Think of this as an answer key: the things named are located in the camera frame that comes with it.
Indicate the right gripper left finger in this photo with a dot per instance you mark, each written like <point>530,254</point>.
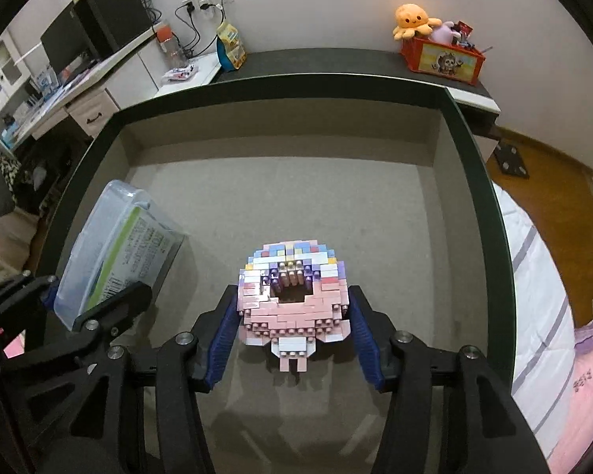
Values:
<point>192,362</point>

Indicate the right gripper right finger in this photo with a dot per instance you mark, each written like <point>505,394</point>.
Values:
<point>483,430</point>

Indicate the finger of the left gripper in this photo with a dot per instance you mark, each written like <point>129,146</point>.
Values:
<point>25,301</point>
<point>80,403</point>

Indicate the pink brick-built figure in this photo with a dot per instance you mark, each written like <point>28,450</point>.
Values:
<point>293,296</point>

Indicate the clear plastic case green label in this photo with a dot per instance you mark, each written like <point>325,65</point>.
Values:
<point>126,238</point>

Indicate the white striped bed sheet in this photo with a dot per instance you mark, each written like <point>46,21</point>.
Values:
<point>545,354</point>

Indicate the pink blanket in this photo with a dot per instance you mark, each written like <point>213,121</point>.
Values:
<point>578,433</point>

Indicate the white desk with drawers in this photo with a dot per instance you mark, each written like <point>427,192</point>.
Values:
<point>127,78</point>

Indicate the white glass door cabinet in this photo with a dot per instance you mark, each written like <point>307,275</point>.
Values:
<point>13,71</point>

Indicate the pink storage box black rim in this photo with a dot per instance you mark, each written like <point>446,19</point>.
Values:
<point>382,170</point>

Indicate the black floor scale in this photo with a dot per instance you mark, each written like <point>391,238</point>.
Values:
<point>510,161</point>

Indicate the black computer monitor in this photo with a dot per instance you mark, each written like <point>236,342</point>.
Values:
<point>74,33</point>

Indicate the white small side table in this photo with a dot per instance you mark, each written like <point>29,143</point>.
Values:
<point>198,72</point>

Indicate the orange cap bottle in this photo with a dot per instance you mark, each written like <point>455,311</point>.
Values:
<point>169,44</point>

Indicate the black computer tower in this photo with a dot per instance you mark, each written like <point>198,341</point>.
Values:
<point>109,25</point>

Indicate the low black white cabinet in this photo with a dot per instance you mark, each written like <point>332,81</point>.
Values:
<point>479,109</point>

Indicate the snack bag yellow blue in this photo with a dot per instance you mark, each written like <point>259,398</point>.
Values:
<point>230,48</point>

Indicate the red toy crate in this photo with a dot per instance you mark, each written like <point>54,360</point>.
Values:
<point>446,61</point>

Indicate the purple plush toy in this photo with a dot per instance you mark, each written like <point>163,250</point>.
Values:
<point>445,34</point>

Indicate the orange octopus plush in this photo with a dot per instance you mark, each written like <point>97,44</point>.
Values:
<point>412,20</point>

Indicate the wall power outlet strip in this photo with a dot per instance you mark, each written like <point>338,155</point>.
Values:
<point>207,9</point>

